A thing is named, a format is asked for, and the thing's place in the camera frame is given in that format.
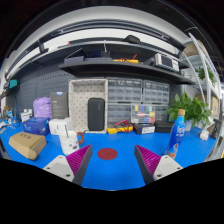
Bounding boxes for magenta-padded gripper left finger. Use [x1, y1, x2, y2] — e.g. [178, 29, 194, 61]
[43, 144, 94, 186]

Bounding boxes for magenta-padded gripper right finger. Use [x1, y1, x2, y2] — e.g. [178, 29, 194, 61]
[134, 144, 184, 185]

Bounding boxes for blue drink bottle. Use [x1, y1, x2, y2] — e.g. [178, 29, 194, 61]
[165, 108, 187, 160]

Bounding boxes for flat round red coaster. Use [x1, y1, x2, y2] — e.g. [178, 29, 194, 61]
[97, 147, 119, 161]

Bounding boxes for black box with white label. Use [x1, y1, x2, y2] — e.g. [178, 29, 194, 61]
[133, 123, 156, 135]

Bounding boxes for flat black case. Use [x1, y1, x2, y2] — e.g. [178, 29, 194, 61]
[154, 120, 175, 134]

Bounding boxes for small white carton box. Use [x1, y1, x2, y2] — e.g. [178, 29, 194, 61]
[48, 118, 73, 136]

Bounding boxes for yellow multimeter with red leads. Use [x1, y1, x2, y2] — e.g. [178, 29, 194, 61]
[106, 119, 134, 135]

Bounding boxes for clear organizer with coloured parts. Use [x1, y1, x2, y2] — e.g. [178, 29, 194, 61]
[130, 103, 157, 125]

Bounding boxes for white polka-dot storage tray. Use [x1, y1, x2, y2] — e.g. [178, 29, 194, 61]
[68, 78, 109, 134]

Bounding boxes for brown cardboard box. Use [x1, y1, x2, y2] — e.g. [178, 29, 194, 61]
[8, 131, 48, 161]

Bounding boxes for blue carton box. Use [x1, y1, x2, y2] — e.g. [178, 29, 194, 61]
[22, 116, 50, 136]

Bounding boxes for low grey drawer cabinet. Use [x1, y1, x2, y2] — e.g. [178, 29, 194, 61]
[107, 102, 133, 127]

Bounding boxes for tall dark grey box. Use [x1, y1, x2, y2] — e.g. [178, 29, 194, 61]
[49, 91, 70, 120]

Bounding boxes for white power adapter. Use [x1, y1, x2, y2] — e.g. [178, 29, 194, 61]
[199, 129, 210, 141]

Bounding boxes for purple plastic bag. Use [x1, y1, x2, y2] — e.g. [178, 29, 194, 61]
[32, 96, 53, 120]

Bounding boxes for green potted plant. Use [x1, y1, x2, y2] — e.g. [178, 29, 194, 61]
[165, 92, 212, 132]

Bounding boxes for wide grey drawer cabinet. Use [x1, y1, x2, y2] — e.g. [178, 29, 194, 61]
[107, 78, 143, 104]

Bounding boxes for black overhead shelf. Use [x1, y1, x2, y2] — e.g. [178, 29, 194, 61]
[6, 33, 198, 86]

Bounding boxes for white oscilloscope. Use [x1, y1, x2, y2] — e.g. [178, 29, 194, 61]
[154, 52, 181, 73]

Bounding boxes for teal holder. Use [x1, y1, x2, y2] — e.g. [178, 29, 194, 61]
[8, 79, 19, 90]

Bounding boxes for yellow tool on shelf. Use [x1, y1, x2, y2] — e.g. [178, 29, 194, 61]
[113, 58, 140, 64]

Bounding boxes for white shelf unit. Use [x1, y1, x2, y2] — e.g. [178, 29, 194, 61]
[181, 31, 223, 134]

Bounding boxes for black device atop shelf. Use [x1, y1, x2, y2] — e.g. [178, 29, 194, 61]
[122, 34, 143, 45]

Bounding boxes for white mug with brown handle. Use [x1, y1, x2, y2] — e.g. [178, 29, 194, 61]
[59, 130, 85, 156]

